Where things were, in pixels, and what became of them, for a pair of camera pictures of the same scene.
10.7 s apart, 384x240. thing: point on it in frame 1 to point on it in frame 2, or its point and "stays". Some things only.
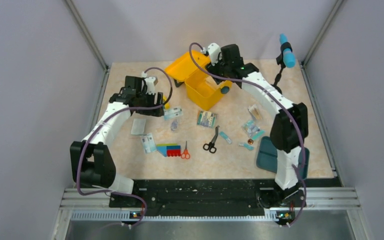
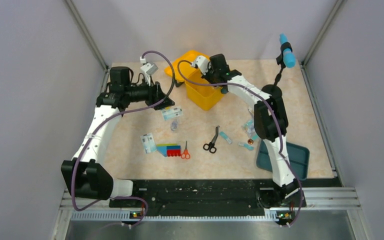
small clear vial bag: [174, 125] stays
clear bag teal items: [253, 130] stays
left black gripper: [156, 111] to [155, 93]
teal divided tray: [267, 156] stays
